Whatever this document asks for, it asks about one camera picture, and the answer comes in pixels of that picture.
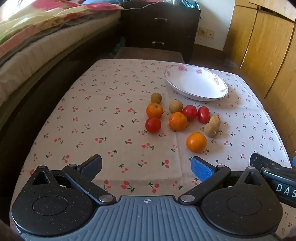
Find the orange tangerine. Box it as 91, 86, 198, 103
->
146, 103, 164, 119
186, 132, 207, 153
169, 112, 188, 131

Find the tan longan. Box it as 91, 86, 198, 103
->
169, 100, 183, 113
209, 115, 221, 126

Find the oval red tomato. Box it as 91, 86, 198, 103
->
197, 106, 210, 123

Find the round red tomato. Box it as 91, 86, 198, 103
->
145, 118, 162, 133

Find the dark brown longan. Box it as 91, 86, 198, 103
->
151, 92, 162, 104

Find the cherry print tablecloth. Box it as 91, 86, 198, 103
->
9, 58, 295, 239

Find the white floral plate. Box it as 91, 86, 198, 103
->
164, 63, 229, 102

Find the beige mattress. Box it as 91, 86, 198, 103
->
1, 10, 121, 104

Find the dark wooden stool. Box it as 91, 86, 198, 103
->
115, 47, 185, 63

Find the yellow wooden wardrobe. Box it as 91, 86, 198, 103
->
223, 1, 295, 154

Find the dark wooden nightstand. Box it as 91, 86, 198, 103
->
120, 1, 201, 63

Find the floral quilt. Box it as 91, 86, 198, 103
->
1, 1, 123, 58

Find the wall power socket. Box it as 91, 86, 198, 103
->
198, 27, 215, 39

